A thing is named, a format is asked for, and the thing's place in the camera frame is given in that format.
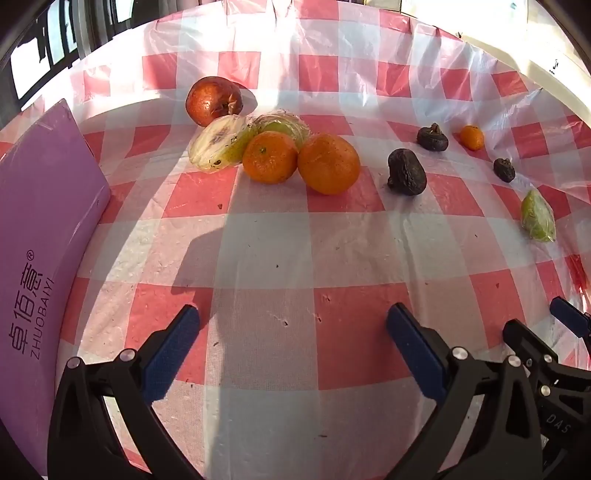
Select orange mandarin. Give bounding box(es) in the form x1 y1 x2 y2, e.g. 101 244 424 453
242 131 299 184
297 133 361 195

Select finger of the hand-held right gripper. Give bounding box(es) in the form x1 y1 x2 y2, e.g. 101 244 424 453
549 296 591 356
502 318 561 372

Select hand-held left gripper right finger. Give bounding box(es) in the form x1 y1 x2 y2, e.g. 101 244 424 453
386 302 544 480

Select window with dark frame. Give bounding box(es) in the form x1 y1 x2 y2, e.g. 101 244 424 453
0 0 162 112

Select small orange kumquat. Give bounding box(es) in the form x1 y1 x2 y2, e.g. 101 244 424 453
459 125 485 151

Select small dark wrinkled fruit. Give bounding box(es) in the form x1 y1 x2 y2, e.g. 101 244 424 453
493 158 516 184

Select large dark wrinkled fruit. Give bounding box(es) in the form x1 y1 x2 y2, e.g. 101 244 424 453
387 148 428 197

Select red white checkered tablecloth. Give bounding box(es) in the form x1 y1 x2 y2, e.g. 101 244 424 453
0 0 591 480

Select white panel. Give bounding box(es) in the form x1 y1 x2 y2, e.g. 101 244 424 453
402 0 591 125

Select plastic-wrapped half apple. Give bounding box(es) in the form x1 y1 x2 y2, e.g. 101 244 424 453
253 111 312 151
188 115 259 174

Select purple cardboard box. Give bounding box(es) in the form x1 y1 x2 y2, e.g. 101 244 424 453
0 99 112 480

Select medium dark wrinkled fruit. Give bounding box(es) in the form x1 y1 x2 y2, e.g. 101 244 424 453
416 123 450 153

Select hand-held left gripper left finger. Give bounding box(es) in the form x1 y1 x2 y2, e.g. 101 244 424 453
47 304 204 480

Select red apple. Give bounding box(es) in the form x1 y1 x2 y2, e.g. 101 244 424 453
185 76 245 127

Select green fruit piece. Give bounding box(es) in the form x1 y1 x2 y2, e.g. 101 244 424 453
521 188 557 243

